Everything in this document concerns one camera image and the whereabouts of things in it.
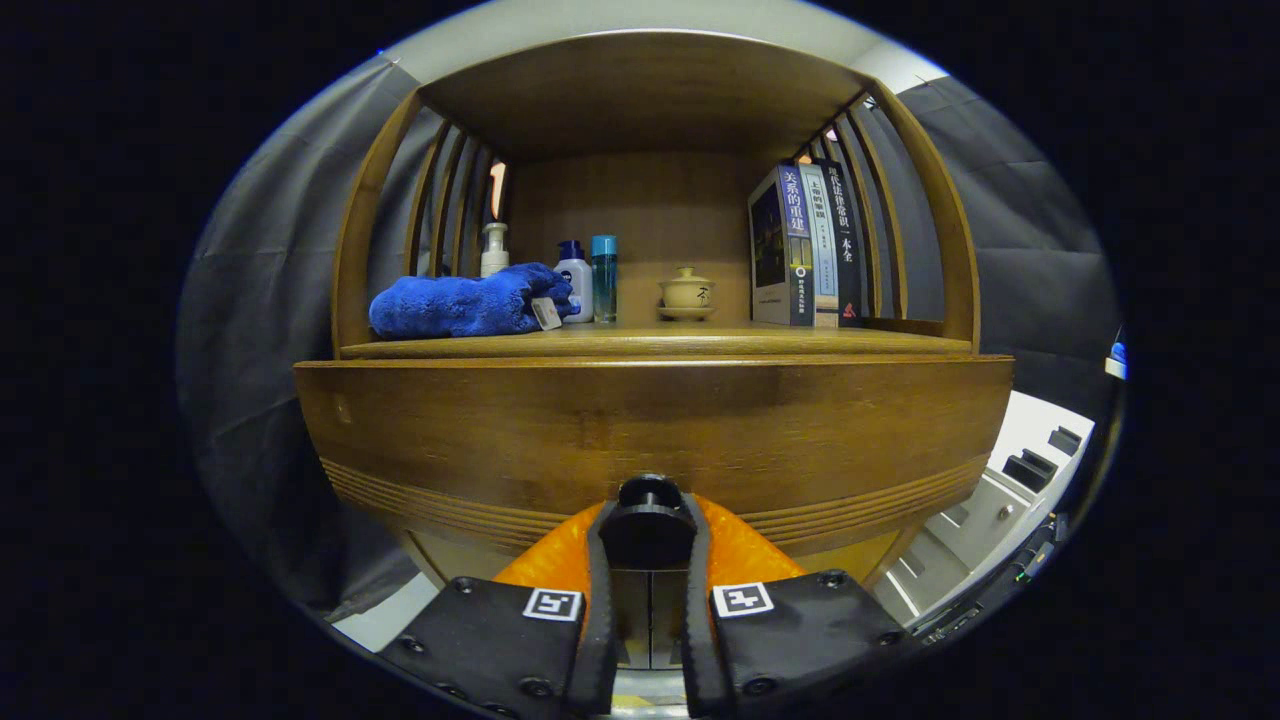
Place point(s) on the wooden drawer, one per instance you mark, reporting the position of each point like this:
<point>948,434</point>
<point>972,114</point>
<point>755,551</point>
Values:
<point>650,420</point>

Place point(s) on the beige lidded teacup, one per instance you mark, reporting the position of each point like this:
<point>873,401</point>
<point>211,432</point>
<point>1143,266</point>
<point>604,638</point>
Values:
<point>686,293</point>

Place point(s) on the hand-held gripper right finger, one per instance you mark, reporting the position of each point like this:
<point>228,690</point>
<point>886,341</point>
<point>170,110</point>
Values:
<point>810,635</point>

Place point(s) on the white bottle blue cap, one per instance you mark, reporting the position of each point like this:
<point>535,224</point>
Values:
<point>577,290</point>

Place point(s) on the teal clear bottle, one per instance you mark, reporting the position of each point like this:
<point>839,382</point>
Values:
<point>604,285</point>

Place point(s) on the white side shelf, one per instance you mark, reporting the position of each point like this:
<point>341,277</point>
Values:
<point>1114,369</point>

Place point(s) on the blue towel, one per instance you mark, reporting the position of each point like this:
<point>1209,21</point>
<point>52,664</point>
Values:
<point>450,305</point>

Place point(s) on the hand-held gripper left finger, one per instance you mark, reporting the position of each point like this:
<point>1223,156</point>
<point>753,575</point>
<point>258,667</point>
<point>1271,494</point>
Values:
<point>480,640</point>

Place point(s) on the black drawer knob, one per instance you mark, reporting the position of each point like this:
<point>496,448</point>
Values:
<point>648,530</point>

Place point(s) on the wooden countertop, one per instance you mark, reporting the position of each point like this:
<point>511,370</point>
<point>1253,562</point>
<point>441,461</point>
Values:
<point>650,342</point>

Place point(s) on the light blue spine book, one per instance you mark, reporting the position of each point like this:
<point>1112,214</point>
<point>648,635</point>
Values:
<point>822,250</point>

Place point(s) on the dark blue spine book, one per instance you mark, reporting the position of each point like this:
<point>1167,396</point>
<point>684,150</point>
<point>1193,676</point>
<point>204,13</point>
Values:
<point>790,250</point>

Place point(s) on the black spine book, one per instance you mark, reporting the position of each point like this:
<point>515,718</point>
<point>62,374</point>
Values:
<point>848,250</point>

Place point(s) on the white pump bottle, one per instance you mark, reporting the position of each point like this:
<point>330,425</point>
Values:
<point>494,255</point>

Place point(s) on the wooden cabinet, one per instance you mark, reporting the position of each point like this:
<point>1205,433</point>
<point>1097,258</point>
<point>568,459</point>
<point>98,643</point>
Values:
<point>650,90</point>

